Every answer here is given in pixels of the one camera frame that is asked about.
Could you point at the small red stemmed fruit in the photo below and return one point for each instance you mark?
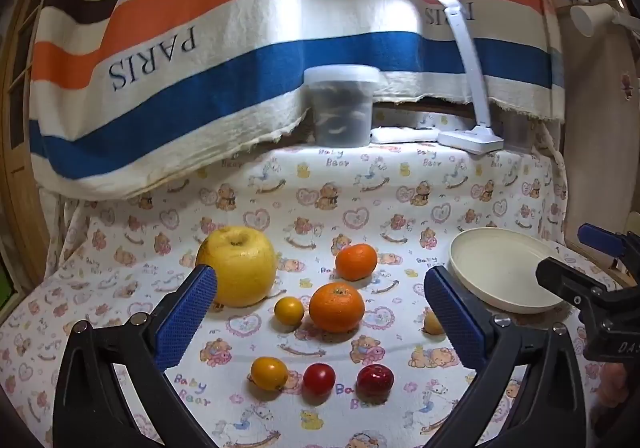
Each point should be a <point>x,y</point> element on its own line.
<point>375,379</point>

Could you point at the white cylindrical fixture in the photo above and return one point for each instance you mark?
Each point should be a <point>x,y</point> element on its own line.
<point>590,19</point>

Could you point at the small tan fruit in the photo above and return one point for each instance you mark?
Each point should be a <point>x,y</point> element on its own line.
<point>431,324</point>

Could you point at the person's right hand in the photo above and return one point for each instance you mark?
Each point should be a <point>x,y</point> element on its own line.
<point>612,388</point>

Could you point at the light wooden board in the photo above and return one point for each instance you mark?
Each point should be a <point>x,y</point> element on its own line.
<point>595,128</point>

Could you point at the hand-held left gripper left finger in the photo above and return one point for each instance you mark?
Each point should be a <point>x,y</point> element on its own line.
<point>187,315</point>

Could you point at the small mandarin orange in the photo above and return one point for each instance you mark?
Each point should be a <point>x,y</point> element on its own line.
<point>356,262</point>

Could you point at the cream round plate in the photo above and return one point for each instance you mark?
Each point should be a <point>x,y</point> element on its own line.
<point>500,268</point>

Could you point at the wooden frame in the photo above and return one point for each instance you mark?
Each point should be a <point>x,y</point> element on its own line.
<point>20,128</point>

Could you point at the red cherry tomato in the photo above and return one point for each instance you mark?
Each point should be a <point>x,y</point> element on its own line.
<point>319,378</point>

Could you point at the yellow apple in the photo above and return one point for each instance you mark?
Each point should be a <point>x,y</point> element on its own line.
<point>240,263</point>

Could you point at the white remote control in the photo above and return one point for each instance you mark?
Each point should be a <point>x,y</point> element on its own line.
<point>400,134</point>

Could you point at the clear lidded plastic container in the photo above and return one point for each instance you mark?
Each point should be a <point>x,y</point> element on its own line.
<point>342,103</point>

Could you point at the yellow cherry tomato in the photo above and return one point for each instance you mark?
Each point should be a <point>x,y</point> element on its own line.
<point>269,373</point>
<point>289,311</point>

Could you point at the bear print cloth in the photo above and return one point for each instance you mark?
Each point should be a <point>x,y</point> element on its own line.
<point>350,208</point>

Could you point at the large mandarin orange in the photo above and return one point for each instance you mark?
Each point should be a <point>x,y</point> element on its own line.
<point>336,308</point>

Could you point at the white desk lamp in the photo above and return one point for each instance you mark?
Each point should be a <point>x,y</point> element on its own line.
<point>472,78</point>

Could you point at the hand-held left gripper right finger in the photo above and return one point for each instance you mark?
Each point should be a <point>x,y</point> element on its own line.
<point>457,318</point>

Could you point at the striped blanket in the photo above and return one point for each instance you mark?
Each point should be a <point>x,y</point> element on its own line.
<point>200,93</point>

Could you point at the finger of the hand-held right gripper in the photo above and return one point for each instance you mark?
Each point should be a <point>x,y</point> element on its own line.
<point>597,235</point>
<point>565,278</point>

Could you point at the clear plastic cup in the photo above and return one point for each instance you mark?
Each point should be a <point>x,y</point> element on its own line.
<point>517,130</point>

